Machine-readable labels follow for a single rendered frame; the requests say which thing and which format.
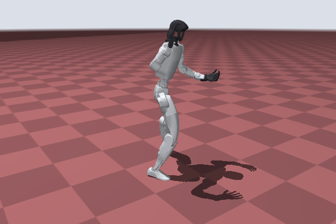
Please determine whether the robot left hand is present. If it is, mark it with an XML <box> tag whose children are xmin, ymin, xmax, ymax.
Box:
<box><xmin>201</xmin><ymin>69</ymin><xmax>220</xmax><ymax>82</ymax></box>

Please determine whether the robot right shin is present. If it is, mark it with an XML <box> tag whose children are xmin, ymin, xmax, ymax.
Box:
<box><xmin>153</xmin><ymin>135</ymin><xmax>178</xmax><ymax>172</ymax></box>

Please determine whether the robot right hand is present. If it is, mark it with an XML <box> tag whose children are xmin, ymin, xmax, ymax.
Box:
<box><xmin>165</xmin><ymin>22</ymin><xmax>180</xmax><ymax>48</ymax></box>

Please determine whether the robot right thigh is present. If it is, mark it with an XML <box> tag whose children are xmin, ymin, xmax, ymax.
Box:
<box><xmin>157</xmin><ymin>92</ymin><xmax>179</xmax><ymax>144</ymax></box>

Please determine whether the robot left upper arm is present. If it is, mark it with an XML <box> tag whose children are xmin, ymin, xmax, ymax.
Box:
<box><xmin>177</xmin><ymin>44</ymin><xmax>187</xmax><ymax>74</ymax></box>

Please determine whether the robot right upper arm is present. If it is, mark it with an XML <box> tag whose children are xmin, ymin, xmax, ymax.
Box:
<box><xmin>150</xmin><ymin>46</ymin><xmax>170</xmax><ymax>72</ymax></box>

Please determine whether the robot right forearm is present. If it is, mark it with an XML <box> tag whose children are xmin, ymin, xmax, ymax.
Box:
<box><xmin>150</xmin><ymin>42</ymin><xmax>174</xmax><ymax>66</ymax></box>

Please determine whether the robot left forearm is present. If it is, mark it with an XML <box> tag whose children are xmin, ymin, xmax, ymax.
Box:
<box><xmin>185</xmin><ymin>68</ymin><xmax>205</xmax><ymax>80</ymax></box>

